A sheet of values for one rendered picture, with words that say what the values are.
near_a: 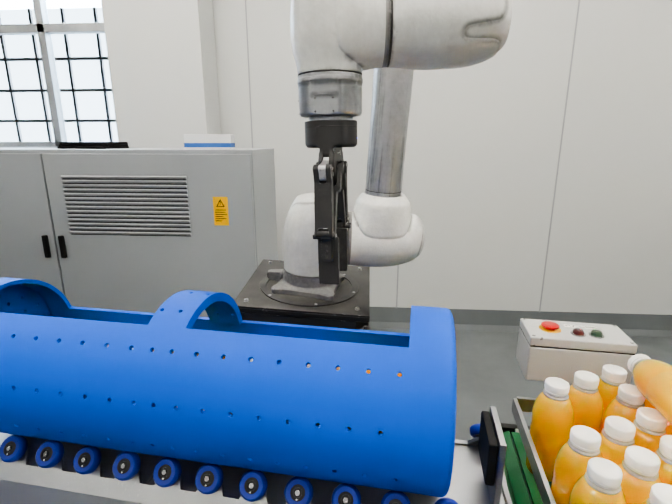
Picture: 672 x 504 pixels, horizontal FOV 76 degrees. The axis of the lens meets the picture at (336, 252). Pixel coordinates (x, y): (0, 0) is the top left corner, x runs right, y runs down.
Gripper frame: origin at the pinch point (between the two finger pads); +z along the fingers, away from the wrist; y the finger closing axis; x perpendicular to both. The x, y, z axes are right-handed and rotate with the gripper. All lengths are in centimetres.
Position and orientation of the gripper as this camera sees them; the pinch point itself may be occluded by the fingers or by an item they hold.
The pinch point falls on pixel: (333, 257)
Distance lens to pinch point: 65.9
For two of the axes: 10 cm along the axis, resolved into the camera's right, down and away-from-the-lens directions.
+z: 0.2, 9.7, 2.4
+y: -1.9, 2.4, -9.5
